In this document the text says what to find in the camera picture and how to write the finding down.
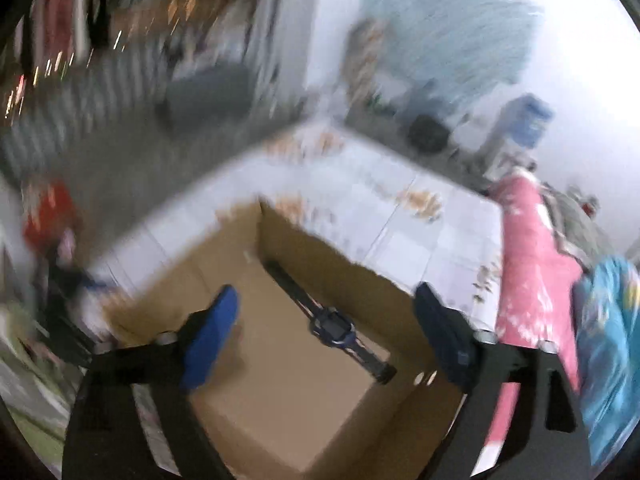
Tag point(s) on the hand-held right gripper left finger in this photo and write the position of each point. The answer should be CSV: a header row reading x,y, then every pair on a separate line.
x,y
210,342

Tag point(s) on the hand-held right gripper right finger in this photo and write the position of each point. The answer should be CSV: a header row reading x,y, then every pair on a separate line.
x,y
440,332

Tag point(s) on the brown cardboard box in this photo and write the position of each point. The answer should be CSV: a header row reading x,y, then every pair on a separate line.
x,y
280,405

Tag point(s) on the red cloth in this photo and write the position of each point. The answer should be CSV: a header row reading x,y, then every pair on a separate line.
x,y
50,215

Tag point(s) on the black digital wristwatch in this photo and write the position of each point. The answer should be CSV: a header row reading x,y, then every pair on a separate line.
x,y
332,329

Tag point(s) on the pink floral bed sheet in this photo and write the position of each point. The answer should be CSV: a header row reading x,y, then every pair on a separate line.
x,y
530,270

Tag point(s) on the blue printed blanket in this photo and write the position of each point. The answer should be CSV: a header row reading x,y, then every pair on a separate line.
x,y
610,340

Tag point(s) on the grey green cloth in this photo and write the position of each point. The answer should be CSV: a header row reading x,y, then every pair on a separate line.
x,y
575,225

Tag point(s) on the metal railing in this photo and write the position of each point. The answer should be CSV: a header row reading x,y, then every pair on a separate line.
x,y
100,110

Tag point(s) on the blue water jug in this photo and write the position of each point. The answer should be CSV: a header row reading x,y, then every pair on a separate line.
x,y
525,116

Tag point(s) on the dark grey cushion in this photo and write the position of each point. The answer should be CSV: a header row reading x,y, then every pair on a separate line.
x,y
210,95

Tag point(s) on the teal patterned hanging cloth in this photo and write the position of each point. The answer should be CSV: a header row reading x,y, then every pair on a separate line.
x,y
450,25

